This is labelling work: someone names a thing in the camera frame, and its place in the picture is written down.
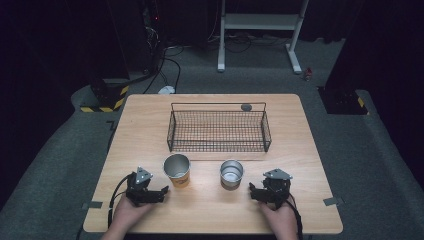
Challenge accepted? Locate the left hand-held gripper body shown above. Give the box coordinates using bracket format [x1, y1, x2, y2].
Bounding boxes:
[125, 166, 166, 207]

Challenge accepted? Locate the grey tape strip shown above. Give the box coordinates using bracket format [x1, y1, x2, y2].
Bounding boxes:
[81, 200, 104, 210]
[322, 196, 345, 207]

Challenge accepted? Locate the short silver metal cup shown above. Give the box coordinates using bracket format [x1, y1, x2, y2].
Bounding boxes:
[219, 159, 245, 188]

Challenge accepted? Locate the black wire basket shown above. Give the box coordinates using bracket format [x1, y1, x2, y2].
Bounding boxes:
[166, 101, 273, 154]

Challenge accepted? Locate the person's right hand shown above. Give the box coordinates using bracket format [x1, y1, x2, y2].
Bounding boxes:
[258, 199, 300, 235]

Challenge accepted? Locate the black floor cable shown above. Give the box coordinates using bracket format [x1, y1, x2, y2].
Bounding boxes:
[142, 45, 185, 95]

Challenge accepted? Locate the left hand-held gripper cable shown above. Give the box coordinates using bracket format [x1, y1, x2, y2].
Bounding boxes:
[107, 173, 135, 230]

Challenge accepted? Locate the orange-base metal cup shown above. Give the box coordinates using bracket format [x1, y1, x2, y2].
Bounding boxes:
[162, 153, 192, 189]

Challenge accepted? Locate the dark equipment rack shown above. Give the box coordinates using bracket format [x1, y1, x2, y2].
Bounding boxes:
[131, 0, 168, 76]

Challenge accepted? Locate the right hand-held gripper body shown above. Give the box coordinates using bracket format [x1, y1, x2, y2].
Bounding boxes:
[255, 168, 294, 210]

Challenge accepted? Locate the black yellow striped base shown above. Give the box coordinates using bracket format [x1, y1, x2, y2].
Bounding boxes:
[79, 77, 131, 114]
[317, 85, 371, 116]

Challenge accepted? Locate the person's left hand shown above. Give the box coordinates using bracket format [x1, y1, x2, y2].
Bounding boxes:
[112, 194, 155, 232]

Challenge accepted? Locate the hand-held gripper cable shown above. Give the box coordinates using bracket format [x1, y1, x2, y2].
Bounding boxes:
[286, 192, 304, 240]
[107, 173, 135, 230]

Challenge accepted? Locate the right hand-held gripper cable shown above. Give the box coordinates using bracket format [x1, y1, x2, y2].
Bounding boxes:
[286, 192, 304, 240]

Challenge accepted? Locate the white metal stand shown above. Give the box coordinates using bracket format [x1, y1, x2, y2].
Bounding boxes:
[216, 0, 310, 75]

